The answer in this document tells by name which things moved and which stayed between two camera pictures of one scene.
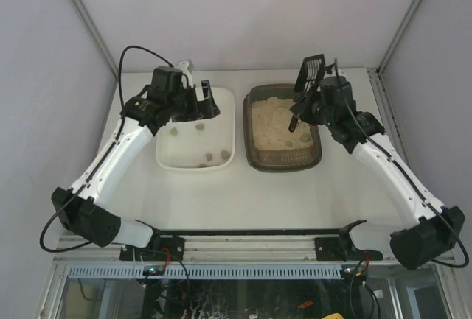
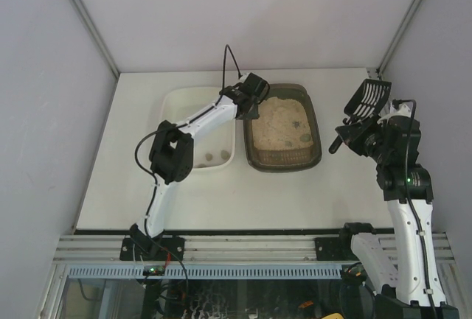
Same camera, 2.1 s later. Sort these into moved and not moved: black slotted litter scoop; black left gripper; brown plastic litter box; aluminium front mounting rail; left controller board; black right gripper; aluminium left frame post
Moved: black left gripper; black right gripper; black slotted litter scoop
Not moved: brown plastic litter box; left controller board; aluminium left frame post; aluminium front mounting rail
